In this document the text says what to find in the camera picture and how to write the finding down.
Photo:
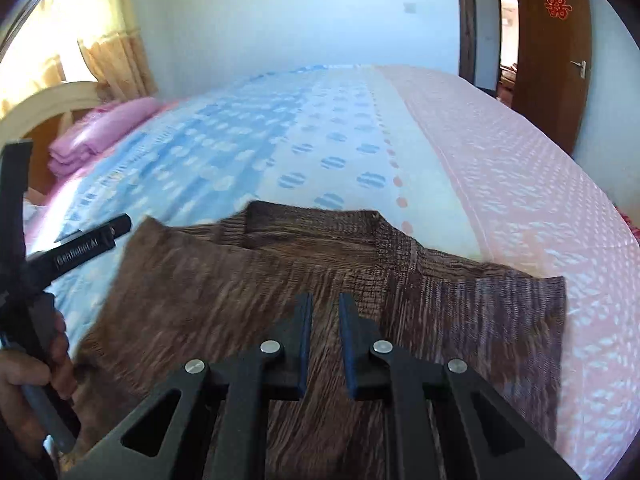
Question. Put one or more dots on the white wall switch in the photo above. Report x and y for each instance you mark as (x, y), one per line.
(410, 7)

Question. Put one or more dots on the person's left hand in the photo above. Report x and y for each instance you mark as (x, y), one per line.
(20, 400)

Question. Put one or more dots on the red paper door decoration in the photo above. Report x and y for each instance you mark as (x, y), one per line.
(558, 3)

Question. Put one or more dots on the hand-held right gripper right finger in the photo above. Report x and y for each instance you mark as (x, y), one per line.
(347, 345)

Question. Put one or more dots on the folded pink blanket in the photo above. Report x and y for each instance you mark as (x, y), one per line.
(100, 130)

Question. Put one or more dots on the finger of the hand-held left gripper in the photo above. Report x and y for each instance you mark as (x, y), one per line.
(15, 200)
(120, 224)

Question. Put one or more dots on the brown wooden door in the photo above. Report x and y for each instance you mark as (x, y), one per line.
(545, 60)

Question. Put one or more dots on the dark door frame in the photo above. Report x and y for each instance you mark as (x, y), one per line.
(468, 30)

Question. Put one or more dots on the yellow curtain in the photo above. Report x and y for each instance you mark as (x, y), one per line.
(112, 55)

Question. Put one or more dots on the bed with dotted duvet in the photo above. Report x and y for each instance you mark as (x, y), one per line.
(350, 150)

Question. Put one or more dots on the cream wooden headboard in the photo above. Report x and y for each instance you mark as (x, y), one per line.
(45, 105)

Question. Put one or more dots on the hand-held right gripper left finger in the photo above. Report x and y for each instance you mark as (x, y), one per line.
(305, 340)

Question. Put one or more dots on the brown knit garment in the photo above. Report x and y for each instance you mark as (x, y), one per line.
(200, 280)

